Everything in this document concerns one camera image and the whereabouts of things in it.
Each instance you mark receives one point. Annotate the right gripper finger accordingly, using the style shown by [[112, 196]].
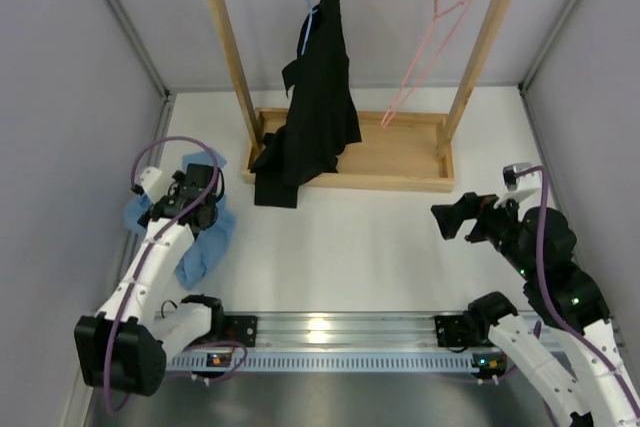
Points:
[[449, 218], [470, 205]]

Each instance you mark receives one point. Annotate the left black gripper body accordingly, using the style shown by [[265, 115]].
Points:
[[178, 179]]

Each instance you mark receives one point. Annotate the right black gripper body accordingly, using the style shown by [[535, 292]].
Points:
[[499, 227]]

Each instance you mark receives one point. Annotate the light blue shirt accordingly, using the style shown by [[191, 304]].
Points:
[[209, 247]]

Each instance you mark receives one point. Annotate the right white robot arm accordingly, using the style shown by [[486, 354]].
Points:
[[596, 390]]

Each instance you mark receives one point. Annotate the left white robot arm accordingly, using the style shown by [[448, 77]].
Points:
[[124, 346]]

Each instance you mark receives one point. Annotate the black shirt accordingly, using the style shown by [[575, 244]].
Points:
[[321, 120]]

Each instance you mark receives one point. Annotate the wooden clothes rack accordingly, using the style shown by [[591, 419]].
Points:
[[399, 152]]

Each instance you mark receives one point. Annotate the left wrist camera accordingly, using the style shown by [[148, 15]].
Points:
[[148, 183]]

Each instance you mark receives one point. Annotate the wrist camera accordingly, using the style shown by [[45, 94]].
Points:
[[522, 180], [148, 183]]

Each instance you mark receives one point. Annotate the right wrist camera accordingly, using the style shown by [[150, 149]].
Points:
[[522, 180]]

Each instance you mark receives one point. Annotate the slotted cable duct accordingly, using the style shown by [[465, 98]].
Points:
[[343, 362]]

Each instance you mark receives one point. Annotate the aluminium mounting rail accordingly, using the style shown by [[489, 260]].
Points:
[[307, 332]]

